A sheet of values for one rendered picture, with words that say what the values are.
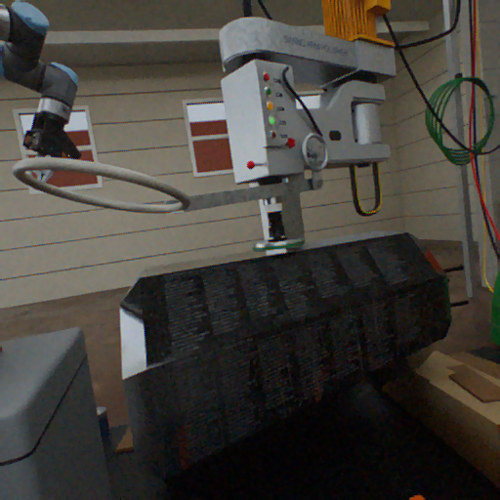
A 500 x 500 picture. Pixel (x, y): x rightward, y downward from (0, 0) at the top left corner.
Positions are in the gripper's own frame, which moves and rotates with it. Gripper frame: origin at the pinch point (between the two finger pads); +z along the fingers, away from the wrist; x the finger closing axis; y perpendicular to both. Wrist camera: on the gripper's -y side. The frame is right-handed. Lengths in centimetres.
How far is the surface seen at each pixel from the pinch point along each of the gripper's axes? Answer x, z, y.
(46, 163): 27.2, 3.0, 22.5
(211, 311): 50, 32, -34
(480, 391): 140, 45, -88
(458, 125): 138, -158, -269
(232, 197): 50, -9, -34
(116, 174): 41.8, 2.3, 15.3
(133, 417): 34, 68, -24
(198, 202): 43.4, -2.9, -22.4
